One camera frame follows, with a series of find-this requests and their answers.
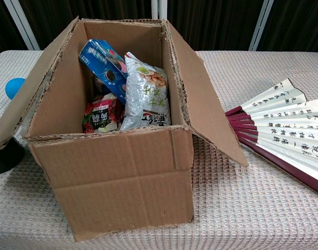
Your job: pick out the silver snack bag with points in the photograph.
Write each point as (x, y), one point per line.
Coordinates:
(145, 99)

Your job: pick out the red snack bag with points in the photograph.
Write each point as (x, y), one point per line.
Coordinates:
(101, 117)

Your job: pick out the white upright frame post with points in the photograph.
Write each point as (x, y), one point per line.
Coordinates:
(160, 9)

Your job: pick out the dark curtain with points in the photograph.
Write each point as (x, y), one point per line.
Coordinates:
(213, 26)

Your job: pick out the beige woven tablecloth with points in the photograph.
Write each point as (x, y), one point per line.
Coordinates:
(252, 213)

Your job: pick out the paper folding fan with calligraphy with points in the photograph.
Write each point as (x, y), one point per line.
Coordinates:
(283, 130)

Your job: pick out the brown cardboard box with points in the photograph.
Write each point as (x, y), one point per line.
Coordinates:
(114, 182)

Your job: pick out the black cone-shaped object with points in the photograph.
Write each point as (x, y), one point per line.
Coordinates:
(5, 159)

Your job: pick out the blue cookie box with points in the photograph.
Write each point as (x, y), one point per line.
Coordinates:
(104, 65)

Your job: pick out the blue ball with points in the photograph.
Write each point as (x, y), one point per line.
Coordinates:
(14, 88)

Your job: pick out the white slanted frame post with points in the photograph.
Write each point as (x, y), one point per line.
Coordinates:
(22, 26)
(260, 26)

